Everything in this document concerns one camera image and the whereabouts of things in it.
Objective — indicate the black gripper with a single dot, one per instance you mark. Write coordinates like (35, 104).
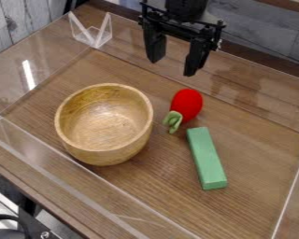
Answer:
(186, 20)

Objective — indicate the red plush strawberry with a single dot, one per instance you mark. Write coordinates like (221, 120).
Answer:
(186, 106)

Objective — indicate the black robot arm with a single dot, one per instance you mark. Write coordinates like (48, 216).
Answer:
(184, 20)

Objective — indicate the wooden bowl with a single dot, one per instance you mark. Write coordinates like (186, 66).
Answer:
(104, 122)

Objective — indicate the clear acrylic tray walls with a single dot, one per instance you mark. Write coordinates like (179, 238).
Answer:
(150, 198)

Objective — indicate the green rectangular block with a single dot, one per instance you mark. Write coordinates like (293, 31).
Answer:
(209, 165)

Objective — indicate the black metal bracket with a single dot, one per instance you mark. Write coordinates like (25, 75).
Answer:
(32, 227)

